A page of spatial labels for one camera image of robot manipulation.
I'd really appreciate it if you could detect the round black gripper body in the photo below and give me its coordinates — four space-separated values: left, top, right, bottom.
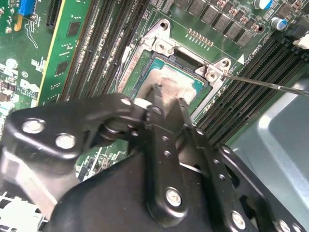
44 153 226 232

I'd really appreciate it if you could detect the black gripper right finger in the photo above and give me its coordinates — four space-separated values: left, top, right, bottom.
171 98 306 232

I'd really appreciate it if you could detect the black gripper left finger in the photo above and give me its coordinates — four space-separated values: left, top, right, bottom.
1 83 192 226

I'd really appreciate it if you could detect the thin metal locking lever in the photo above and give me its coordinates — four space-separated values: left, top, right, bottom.
115 45 130 97
221 73 309 96

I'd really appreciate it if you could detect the silver green CPU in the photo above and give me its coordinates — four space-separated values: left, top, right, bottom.
134 57 212 116

